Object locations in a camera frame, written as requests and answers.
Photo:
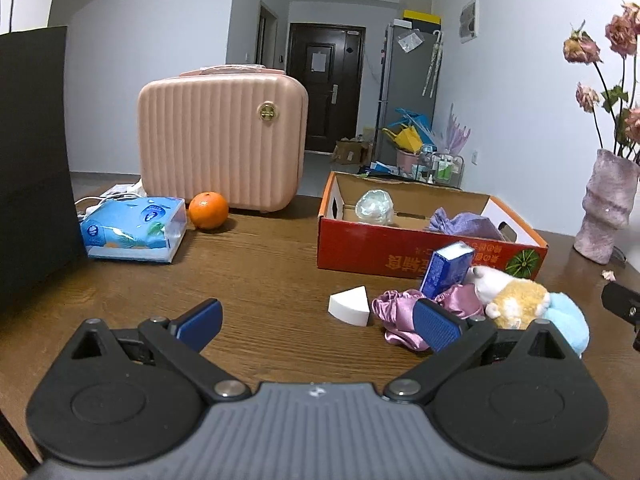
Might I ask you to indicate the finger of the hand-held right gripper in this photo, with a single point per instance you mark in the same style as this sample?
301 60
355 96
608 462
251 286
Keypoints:
622 305

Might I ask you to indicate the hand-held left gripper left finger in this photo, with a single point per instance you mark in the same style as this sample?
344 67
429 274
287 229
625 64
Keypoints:
202 321

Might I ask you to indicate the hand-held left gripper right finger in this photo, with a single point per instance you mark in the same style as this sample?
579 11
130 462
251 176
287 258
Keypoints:
436 324

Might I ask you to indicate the pink satin scrunchie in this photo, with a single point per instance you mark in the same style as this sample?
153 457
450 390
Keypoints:
395 310

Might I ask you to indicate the light blue plush toy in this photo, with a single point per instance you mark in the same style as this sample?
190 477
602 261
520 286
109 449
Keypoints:
567 325

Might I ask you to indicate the yellow and white plush toy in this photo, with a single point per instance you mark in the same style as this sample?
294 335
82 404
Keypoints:
520 300

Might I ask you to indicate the white wedge sponge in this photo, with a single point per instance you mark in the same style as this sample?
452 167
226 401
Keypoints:
350 306

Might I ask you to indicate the red cardboard box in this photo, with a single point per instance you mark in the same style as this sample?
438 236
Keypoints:
370 250

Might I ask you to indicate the purple knitted cloth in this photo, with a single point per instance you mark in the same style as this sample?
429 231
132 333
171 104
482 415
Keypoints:
465 225

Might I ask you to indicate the clear plastic bag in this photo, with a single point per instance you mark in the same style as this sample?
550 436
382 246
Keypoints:
375 207

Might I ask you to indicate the fallen rose petal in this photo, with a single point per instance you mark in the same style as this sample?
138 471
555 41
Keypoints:
609 275

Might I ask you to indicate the small blue carton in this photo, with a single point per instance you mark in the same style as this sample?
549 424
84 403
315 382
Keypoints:
445 272

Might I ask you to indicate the pink textured vase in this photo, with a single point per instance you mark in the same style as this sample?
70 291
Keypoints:
607 205

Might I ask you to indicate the orange fruit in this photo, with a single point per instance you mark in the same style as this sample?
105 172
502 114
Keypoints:
208 211

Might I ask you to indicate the blue tissue pack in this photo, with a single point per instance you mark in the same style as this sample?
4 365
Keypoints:
130 230

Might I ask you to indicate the metal cart with bottles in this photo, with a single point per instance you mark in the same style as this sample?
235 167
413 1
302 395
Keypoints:
442 167

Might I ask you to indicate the pink bucket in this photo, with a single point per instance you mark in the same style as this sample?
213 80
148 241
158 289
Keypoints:
406 161

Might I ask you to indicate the pile of books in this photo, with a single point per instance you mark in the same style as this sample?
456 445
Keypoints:
380 167

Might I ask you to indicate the pink ribbed suitcase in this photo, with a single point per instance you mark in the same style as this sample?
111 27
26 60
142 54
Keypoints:
220 140

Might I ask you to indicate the brown cardboard box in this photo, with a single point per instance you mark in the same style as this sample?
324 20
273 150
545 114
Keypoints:
350 152

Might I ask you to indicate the purple feather decoration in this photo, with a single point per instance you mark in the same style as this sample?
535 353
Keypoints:
450 132

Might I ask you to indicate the blue folded rack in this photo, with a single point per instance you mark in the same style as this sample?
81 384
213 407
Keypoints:
412 117

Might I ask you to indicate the black paper bag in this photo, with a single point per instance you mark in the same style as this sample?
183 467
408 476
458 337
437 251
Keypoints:
30 170

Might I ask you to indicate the dark brown entrance door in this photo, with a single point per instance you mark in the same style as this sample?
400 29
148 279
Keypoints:
345 105

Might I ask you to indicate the grey refrigerator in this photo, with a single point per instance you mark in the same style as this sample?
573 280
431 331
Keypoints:
405 80

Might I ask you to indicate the hanging white umbrellas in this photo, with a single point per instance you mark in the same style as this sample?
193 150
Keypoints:
434 62

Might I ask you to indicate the bunch of dried roses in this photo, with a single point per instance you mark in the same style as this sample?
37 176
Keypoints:
622 35

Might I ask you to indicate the yellow flat box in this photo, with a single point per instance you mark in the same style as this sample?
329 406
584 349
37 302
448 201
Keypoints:
422 16

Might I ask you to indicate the side room door frame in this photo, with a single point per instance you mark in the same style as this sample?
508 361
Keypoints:
265 35

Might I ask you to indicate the white wall panel box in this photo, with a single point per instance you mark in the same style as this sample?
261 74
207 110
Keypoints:
469 20

